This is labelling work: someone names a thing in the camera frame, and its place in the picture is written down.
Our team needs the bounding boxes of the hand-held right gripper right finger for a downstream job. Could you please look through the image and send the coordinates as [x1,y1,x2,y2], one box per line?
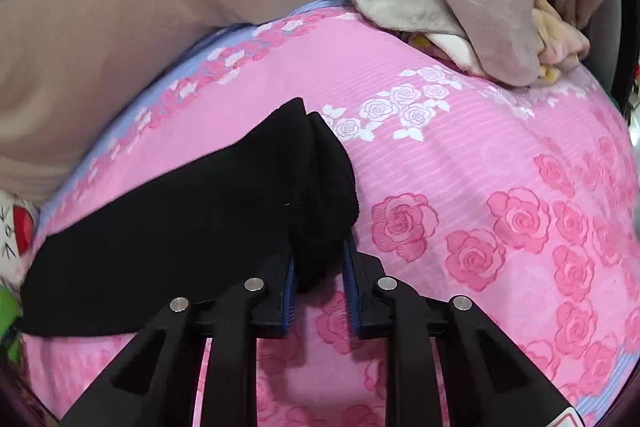
[341,232,586,427]

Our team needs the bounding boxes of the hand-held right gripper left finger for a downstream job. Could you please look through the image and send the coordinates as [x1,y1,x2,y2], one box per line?
[59,254,301,427]

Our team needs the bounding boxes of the black pants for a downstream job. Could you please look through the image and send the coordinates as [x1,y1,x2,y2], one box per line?
[20,97,358,338]

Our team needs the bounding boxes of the pink floral bedsheet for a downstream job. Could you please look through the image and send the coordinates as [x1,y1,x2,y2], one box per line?
[20,0,640,427]

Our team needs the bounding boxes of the white pillow with red print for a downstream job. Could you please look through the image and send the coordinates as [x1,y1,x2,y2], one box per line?
[0,202,38,298]

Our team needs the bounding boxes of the green cloth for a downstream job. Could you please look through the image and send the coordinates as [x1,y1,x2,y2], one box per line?
[0,286,23,368]

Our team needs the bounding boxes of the cream yellow plush cloth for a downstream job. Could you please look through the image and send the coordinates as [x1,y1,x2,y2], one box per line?
[410,0,592,85]

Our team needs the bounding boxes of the beige cloth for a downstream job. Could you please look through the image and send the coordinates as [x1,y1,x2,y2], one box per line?
[0,0,341,208]

